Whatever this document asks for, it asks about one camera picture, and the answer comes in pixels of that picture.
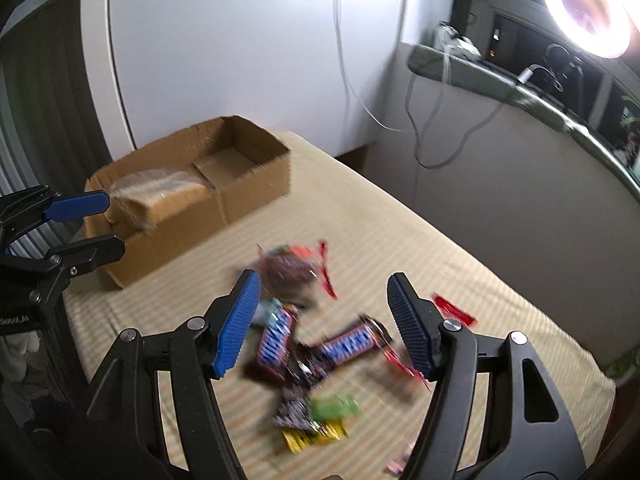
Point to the cardboard box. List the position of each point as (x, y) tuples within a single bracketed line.
[(175, 242)]

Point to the blue chocolate bar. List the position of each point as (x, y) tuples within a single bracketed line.
[(275, 342), (345, 345)]

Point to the white refrigerator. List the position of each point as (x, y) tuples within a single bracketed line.
[(250, 35)]

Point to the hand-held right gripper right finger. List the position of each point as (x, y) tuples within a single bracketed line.
[(410, 325)]

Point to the pink candy wrapper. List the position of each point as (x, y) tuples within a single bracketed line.
[(397, 465)]

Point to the white cloth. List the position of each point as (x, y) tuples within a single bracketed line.
[(17, 347)]

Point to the dark patterned snack packet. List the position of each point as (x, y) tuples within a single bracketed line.
[(292, 410)]

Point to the yellow candy packet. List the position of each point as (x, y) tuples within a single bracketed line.
[(312, 437)]

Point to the red snack stick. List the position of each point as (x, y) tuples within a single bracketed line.
[(452, 310), (402, 366)]

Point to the red snack packet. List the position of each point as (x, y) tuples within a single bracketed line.
[(327, 272)]

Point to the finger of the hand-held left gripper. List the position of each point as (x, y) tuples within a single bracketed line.
[(95, 252), (80, 205)]

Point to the striped tablecloth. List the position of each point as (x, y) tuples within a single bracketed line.
[(400, 210)]

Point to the white charger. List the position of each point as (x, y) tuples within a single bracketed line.
[(462, 46)]

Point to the teal snack packet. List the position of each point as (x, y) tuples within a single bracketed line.
[(267, 312)]

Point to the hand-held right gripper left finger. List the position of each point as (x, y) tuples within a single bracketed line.
[(240, 320)]

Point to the bagged sliced bread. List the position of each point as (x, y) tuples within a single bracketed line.
[(160, 200)]

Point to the green candy packet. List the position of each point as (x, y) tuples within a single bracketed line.
[(335, 406)]

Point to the dark green window sill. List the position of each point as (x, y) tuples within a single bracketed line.
[(475, 72)]

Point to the white plug adapter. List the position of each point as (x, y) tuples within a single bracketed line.
[(530, 74)]

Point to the brown snack bag red trim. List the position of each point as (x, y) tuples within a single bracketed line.
[(287, 272)]

